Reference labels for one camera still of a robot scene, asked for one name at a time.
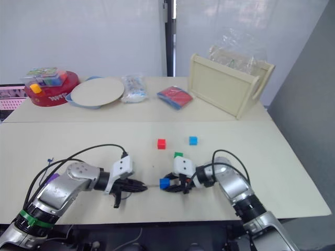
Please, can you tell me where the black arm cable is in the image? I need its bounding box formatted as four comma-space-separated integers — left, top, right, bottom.
190, 149, 251, 187
24, 143, 129, 210

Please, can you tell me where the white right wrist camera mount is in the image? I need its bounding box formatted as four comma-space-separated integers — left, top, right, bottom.
173, 156, 197, 181

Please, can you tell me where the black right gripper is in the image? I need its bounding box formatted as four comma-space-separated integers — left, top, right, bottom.
161, 172, 197, 195

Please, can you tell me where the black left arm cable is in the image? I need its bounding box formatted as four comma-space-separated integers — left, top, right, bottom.
24, 143, 129, 210

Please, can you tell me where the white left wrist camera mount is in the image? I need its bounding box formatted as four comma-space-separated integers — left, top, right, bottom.
104, 156, 135, 195

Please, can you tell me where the beige round plate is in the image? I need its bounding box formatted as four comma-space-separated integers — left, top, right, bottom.
70, 76, 125, 109

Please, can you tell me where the black upright pole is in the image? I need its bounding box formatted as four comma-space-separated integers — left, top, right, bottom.
162, 0, 177, 77

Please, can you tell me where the red round tin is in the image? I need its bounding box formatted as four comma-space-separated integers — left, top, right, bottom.
24, 70, 81, 108

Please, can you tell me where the red and blue bagged packet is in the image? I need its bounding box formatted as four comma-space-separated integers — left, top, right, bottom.
156, 85, 194, 113

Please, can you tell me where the clear plastic box of blocks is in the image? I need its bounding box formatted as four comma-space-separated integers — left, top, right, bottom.
20, 67, 68, 90

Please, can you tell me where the dark rounded shape under table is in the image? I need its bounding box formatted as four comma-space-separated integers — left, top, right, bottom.
122, 242, 152, 251

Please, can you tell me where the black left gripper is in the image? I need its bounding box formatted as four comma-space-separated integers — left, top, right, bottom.
110, 177, 148, 209

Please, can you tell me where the light blue tray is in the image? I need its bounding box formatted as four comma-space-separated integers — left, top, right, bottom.
65, 75, 105, 109

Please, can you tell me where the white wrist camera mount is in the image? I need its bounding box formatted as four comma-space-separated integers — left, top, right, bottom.
104, 156, 135, 195
173, 156, 197, 181

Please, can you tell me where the crumpled clear plastic bag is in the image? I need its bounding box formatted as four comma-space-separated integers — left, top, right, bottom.
208, 27, 265, 77

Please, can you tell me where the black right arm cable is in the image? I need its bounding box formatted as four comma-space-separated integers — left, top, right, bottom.
190, 149, 251, 187

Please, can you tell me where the clear bag with white contents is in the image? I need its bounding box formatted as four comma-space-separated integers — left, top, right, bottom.
121, 74, 149, 104

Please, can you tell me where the cream wooden crate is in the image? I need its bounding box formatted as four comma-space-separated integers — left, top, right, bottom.
188, 53, 276, 120

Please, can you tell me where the white cable under table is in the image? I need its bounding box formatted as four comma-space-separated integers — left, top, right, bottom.
120, 227, 143, 251

